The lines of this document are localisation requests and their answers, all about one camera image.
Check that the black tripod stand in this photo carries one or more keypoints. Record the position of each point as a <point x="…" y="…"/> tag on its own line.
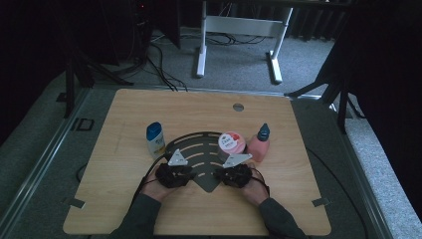
<point x="341" y="106"/>
<point x="70" y="86"/>

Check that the black rectangular floor bracket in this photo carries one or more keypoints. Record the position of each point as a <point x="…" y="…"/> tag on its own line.
<point x="84" y="124"/>

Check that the person's left hand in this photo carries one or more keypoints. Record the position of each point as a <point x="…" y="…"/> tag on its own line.
<point x="156" y="191"/>

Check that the dark slotted corner rack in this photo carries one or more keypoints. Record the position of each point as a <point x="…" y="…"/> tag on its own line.
<point x="206" y="182"/>

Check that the white bottle with blue cap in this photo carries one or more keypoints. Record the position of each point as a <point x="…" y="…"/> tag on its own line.
<point x="156" y="142"/>

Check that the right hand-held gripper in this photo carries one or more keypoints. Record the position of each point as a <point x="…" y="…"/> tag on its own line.
<point x="235" y="176"/>

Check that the round jar with pink lid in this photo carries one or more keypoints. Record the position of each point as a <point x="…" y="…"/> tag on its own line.
<point x="230" y="142"/>

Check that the person's right hand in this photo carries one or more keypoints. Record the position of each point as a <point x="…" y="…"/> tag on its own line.
<point x="255" y="194"/>

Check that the pink bottle with dark cap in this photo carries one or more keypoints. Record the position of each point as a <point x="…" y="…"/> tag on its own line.
<point x="258" y="149"/>

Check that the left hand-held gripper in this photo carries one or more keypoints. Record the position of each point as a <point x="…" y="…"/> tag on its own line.
<point x="174" y="174"/>

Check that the round table grommet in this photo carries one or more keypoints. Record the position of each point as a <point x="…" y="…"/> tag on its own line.
<point x="238" y="107"/>

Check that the white desk frame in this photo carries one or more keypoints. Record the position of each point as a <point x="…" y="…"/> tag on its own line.
<point x="242" y="26"/>

